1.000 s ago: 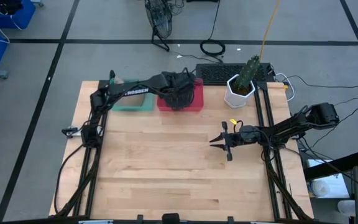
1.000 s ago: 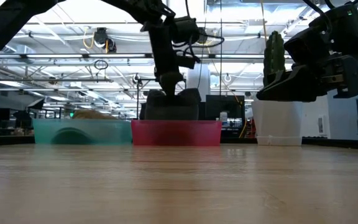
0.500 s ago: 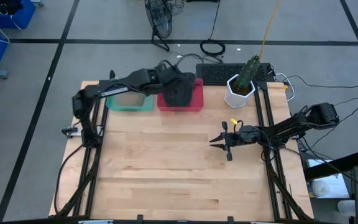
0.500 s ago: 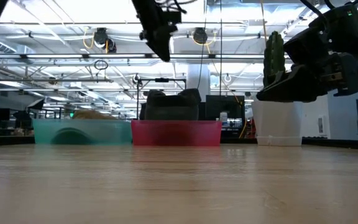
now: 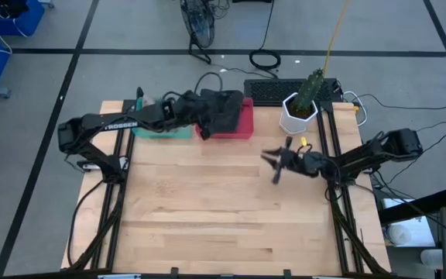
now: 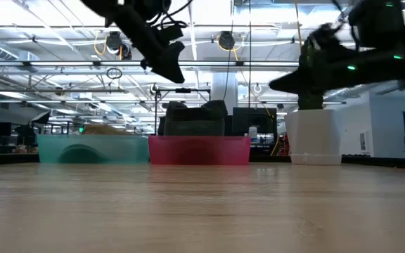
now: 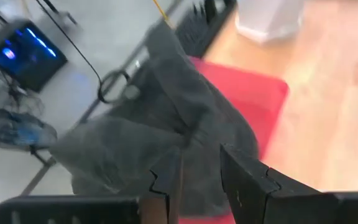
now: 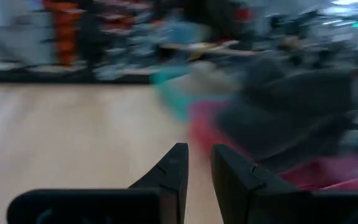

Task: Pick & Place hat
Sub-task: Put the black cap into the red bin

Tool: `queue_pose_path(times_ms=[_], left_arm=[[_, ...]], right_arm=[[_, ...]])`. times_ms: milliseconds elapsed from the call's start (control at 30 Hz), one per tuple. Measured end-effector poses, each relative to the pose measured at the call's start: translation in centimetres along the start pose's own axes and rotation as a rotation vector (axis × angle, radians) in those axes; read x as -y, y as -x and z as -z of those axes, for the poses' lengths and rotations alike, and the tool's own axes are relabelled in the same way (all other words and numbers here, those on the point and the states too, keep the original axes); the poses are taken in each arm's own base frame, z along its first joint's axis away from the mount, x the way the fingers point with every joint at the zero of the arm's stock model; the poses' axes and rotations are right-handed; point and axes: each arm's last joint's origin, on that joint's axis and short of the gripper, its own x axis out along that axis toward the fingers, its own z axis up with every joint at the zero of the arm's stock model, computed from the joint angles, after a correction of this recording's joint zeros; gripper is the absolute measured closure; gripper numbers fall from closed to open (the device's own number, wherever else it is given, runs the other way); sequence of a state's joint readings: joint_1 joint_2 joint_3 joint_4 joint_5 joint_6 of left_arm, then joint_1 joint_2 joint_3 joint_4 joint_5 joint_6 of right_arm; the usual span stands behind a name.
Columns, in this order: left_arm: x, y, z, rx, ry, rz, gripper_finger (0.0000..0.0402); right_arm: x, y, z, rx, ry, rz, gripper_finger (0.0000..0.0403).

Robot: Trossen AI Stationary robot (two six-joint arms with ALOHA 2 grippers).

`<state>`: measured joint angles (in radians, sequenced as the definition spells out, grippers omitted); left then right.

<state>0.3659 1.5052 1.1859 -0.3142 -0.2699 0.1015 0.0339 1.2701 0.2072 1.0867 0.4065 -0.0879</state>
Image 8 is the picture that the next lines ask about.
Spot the dark grey baseball cap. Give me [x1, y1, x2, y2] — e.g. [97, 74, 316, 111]
[218, 57, 356, 172]

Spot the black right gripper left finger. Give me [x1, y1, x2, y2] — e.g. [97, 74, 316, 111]
[6, 142, 189, 224]

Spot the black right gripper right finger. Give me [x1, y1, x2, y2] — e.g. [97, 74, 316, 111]
[211, 144, 358, 224]

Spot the orange post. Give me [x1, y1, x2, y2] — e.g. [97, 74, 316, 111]
[44, 0, 80, 67]

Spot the teal plastic bin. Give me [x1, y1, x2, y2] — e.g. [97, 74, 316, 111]
[150, 65, 204, 122]

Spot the red plastic bin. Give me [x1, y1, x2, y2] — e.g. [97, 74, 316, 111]
[187, 99, 358, 191]

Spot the black aluminium table frame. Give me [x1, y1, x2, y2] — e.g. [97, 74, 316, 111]
[0, 68, 152, 84]

